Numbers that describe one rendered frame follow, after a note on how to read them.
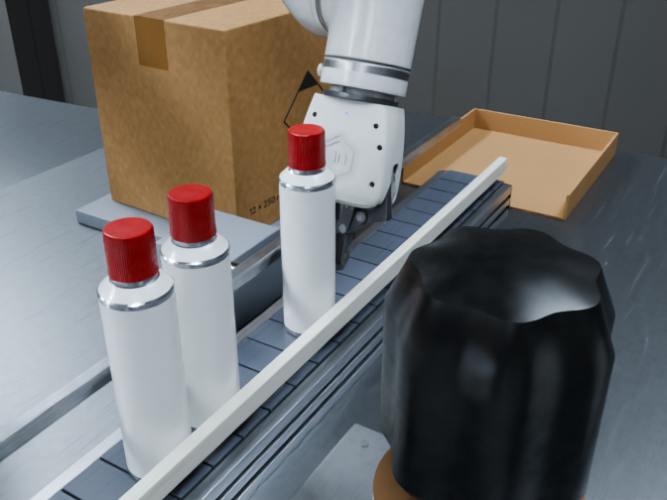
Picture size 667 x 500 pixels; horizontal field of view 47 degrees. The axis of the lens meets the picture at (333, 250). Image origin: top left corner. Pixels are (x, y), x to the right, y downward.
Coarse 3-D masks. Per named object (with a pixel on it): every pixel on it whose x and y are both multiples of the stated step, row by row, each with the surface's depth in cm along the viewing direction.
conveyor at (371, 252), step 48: (432, 192) 104; (384, 240) 92; (336, 288) 82; (384, 288) 82; (288, 336) 74; (336, 336) 74; (240, 384) 68; (288, 384) 68; (192, 432) 62; (240, 432) 62; (96, 480) 58; (192, 480) 58
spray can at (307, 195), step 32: (320, 128) 67; (288, 160) 68; (320, 160) 67; (288, 192) 67; (320, 192) 67; (288, 224) 69; (320, 224) 68; (288, 256) 70; (320, 256) 70; (288, 288) 72; (320, 288) 71; (288, 320) 74
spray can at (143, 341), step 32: (128, 224) 50; (128, 256) 49; (128, 288) 50; (160, 288) 51; (128, 320) 50; (160, 320) 51; (128, 352) 51; (160, 352) 52; (128, 384) 53; (160, 384) 53; (128, 416) 54; (160, 416) 54; (128, 448) 56; (160, 448) 56
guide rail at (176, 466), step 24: (504, 168) 106; (480, 192) 100; (456, 216) 94; (408, 240) 85; (432, 240) 88; (384, 264) 80; (360, 288) 76; (336, 312) 72; (312, 336) 68; (288, 360) 65; (264, 384) 63; (240, 408) 60; (216, 432) 58; (168, 456) 55; (192, 456) 56; (144, 480) 53; (168, 480) 54
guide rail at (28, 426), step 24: (456, 120) 106; (432, 144) 101; (240, 264) 70; (264, 264) 72; (72, 384) 55; (96, 384) 56; (48, 408) 53; (72, 408) 54; (0, 432) 50; (24, 432) 51; (0, 456) 50
